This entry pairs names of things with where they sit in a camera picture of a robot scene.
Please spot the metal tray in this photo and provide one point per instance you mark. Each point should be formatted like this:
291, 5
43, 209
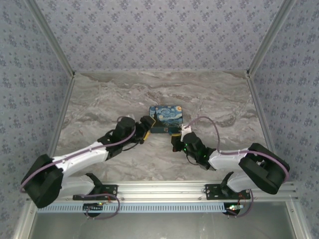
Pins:
159, 225

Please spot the left small circuit board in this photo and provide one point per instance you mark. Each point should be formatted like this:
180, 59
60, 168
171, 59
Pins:
93, 206

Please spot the right small circuit board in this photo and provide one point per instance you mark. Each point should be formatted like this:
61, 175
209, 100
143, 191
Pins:
234, 207

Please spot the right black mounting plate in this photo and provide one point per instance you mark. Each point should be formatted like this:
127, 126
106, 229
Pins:
214, 191

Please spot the black mounting plate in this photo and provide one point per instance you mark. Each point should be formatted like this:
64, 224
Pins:
214, 191
109, 191

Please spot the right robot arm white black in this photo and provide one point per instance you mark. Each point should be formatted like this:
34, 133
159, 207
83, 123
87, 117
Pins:
229, 158

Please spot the small circuit board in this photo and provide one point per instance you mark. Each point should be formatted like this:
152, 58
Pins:
93, 206
234, 207

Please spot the aluminium table side rail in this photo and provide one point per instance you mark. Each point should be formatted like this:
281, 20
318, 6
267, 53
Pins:
260, 112
63, 109

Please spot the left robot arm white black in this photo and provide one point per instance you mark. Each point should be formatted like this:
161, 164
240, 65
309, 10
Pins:
79, 155

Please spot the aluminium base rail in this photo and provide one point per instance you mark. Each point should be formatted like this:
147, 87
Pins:
159, 190

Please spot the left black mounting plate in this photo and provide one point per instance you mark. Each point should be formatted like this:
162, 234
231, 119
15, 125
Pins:
109, 191

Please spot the aluminium frame post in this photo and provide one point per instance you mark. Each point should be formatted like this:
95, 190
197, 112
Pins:
270, 39
52, 41

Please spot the starry night painted tin box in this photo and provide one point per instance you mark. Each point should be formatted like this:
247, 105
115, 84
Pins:
168, 118

